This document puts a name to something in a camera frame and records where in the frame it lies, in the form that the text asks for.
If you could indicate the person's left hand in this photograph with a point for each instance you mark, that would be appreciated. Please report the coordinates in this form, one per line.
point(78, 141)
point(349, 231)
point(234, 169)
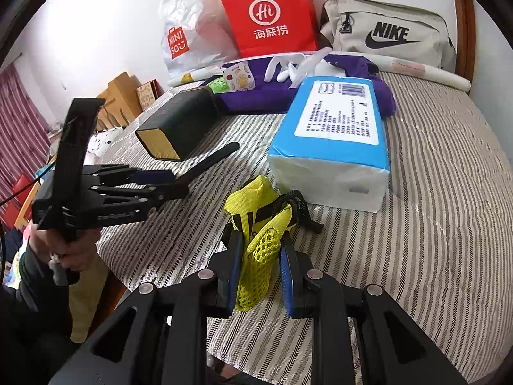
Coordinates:
point(76, 256)

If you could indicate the beige nike bag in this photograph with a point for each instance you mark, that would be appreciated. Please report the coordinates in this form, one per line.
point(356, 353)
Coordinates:
point(385, 29)

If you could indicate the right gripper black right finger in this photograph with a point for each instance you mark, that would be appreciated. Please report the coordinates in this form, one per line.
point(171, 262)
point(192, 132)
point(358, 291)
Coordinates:
point(291, 278)

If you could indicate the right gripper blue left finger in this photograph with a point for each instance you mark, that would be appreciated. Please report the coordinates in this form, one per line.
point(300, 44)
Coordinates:
point(235, 248)

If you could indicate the rolled patterned paper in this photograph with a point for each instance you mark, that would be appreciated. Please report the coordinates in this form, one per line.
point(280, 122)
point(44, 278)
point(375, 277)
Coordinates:
point(407, 68)

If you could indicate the dark green tea tin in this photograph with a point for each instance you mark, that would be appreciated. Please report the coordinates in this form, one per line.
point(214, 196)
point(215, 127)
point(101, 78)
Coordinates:
point(177, 127)

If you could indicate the blue tissue pack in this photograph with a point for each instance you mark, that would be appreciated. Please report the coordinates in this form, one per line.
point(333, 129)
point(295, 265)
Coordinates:
point(331, 145)

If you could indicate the white spotted plush toy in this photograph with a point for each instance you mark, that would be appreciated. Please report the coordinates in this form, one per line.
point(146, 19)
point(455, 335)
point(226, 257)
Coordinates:
point(100, 142)

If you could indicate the pink striped curtain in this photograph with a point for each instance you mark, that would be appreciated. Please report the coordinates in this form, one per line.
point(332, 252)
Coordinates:
point(24, 143)

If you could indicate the yellow adidas waist bag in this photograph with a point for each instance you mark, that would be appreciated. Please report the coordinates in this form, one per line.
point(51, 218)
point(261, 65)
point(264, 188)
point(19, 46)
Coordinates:
point(263, 216)

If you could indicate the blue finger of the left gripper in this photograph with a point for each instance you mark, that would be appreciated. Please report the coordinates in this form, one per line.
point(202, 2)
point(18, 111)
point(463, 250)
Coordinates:
point(160, 176)
point(180, 188)

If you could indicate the brown printed box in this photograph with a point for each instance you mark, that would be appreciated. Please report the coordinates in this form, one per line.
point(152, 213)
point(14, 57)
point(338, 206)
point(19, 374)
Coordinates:
point(148, 93)

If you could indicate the green tissue packet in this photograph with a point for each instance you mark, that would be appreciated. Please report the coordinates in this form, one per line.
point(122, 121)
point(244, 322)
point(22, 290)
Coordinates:
point(219, 86)

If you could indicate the brown wooden door frame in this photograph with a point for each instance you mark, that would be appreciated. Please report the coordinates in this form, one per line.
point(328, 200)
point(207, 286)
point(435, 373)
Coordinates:
point(466, 41)

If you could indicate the white miniso plastic bag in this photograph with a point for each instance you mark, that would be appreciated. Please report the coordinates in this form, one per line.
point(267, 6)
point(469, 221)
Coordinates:
point(196, 34)

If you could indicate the white gloves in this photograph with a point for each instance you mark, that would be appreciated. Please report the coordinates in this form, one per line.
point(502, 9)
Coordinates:
point(297, 66)

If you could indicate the wooden furniture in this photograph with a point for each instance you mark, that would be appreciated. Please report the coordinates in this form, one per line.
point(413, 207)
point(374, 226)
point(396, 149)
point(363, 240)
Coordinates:
point(121, 105)

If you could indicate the red haidilao paper bag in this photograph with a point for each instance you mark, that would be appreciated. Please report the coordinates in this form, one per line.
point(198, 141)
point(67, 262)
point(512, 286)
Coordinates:
point(264, 27)

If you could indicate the purple cloth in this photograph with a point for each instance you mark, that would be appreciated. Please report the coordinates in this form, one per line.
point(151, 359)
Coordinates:
point(274, 97)

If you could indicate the small patterned tissue packet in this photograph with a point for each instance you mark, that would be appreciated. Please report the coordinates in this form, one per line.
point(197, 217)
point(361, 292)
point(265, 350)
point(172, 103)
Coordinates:
point(239, 77)

